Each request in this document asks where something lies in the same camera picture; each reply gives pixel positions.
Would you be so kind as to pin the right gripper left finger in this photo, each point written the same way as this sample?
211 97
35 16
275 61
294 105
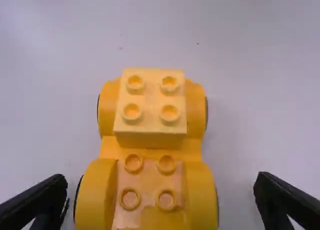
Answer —
23 205

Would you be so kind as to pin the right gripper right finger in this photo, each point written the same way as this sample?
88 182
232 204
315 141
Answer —
282 197

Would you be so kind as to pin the yellow toy car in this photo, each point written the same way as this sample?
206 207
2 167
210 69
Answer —
150 115

